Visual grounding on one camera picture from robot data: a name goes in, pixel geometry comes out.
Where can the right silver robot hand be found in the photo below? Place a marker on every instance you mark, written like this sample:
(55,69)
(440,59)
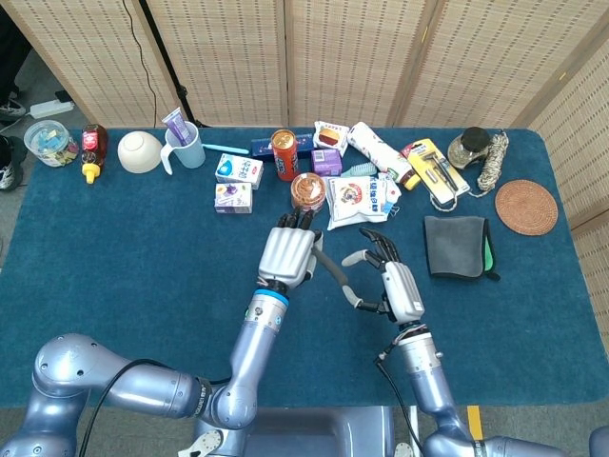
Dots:
(402,290)

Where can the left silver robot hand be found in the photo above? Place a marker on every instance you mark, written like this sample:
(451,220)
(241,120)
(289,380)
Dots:
(288,252)

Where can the dark grey cylindrical stick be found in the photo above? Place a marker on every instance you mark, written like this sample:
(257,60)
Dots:
(333,269)

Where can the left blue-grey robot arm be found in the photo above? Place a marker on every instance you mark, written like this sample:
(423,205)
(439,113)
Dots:
(252,347)

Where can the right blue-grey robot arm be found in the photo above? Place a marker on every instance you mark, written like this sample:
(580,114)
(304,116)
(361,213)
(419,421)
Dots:
(428,376)

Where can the clear jar orange contents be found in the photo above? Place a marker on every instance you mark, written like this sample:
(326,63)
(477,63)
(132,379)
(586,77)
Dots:
(308,190)

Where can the grey green folded cloth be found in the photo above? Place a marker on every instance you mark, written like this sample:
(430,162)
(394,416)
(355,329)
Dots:
(454,245)

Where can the white purple small carton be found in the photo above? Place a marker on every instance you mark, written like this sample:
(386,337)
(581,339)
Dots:
(233,197)

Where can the blue binder clip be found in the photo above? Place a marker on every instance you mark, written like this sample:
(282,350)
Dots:
(390,208)

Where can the white printed snack bag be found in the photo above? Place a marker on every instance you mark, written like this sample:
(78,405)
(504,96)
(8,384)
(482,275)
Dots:
(357,200)

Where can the white blue milk carton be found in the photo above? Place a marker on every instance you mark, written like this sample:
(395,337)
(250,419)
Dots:
(238,171)

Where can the orange red drink can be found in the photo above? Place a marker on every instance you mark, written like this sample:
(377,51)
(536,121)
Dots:
(284,157)

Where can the small purple box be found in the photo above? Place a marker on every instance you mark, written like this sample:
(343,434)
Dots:
(326,162)

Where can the teal comb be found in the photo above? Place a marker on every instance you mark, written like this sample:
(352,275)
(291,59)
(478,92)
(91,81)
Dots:
(359,170)

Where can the dark blue flat box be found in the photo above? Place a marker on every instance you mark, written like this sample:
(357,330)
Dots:
(261,146)

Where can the small brown bottle yellow cap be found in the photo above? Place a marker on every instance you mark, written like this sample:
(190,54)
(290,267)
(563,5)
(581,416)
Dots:
(410,180)

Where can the teal toothbrush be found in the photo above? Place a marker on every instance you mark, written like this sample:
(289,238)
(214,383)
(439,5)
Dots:
(226,148)

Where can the white snack packet red cake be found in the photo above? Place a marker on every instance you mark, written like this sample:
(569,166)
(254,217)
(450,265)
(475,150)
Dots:
(329,135)

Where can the yellow razor blister pack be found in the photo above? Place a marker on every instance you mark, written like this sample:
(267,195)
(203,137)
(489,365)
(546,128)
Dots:
(435,166)

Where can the white table leg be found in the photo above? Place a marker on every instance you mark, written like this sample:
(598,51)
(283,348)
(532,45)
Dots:
(415,419)

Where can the white floral rolled pouch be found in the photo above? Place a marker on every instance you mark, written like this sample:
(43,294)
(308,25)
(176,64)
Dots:
(376,147)

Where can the light blue plastic mug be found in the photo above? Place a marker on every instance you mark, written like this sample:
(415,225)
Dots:
(188,152)

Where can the blue felt table cover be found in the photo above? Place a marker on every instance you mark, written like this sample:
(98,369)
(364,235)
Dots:
(143,266)

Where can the round woven brown coaster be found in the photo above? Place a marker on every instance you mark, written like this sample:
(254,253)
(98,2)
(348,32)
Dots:
(526,207)

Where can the glass jar black lid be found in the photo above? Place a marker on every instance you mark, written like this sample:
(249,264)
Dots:
(468,147)

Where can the beige twine bundle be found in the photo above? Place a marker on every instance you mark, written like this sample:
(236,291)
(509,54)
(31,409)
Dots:
(494,162)

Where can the blue-grey robot torso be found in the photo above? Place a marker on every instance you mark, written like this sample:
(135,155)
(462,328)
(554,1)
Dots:
(314,433)

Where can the purple toothpaste tube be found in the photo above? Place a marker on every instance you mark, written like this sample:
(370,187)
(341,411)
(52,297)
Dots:
(176,125)

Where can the cream ceramic bowl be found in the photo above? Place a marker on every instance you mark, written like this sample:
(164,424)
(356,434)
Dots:
(139,152)

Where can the bamboo folding screen panel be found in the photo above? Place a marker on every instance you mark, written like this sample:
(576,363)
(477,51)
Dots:
(352,57)
(485,57)
(228,57)
(85,52)
(597,266)
(580,143)

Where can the brown syrup bottle yellow cap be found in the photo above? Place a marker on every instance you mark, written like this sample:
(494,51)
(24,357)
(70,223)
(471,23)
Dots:
(93,143)

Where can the black tripod pole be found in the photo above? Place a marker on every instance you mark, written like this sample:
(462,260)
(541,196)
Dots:
(164,52)

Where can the clear jar of colourful clips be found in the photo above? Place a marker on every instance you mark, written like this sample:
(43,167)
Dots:
(50,145)

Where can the black power plug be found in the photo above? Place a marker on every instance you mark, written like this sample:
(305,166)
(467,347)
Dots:
(63,96)

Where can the white power strip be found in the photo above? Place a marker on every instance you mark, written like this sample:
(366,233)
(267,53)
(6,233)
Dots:
(50,109)

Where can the black white sneaker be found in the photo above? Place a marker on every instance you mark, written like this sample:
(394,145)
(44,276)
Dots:
(12,109)
(7,166)

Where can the person leg black trousers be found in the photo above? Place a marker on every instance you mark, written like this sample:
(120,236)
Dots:
(12,52)

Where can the white perforated metal bracket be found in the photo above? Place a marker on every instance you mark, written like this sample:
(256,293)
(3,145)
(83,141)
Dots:
(205,443)
(403,451)

